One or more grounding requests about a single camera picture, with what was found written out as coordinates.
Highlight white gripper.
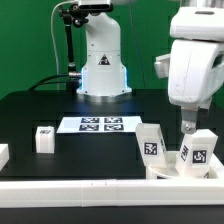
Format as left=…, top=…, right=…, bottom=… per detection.
left=154, top=40, right=224, bottom=134

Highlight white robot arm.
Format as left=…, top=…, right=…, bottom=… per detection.
left=77, top=0, right=224, bottom=134

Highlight paper sheet with tags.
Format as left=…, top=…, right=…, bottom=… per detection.
left=57, top=116, right=142, bottom=134

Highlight white right fence wall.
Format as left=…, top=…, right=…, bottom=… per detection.
left=209, top=154, right=224, bottom=179

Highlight white fence wall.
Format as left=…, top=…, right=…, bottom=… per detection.
left=209, top=154, right=224, bottom=179
left=0, top=179, right=224, bottom=208
left=0, top=144, right=9, bottom=171

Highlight white front fence wall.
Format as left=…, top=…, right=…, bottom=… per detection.
left=0, top=179, right=224, bottom=208

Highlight white camera on mount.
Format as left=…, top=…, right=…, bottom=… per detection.
left=78, top=0, right=113, bottom=12

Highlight black cables on table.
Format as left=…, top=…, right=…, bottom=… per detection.
left=28, top=73, right=82, bottom=92

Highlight white cable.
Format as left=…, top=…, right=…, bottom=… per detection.
left=50, top=0, right=76, bottom=75

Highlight white left fence wall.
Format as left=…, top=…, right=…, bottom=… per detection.
left=0, top=144, right=9, bottom=171

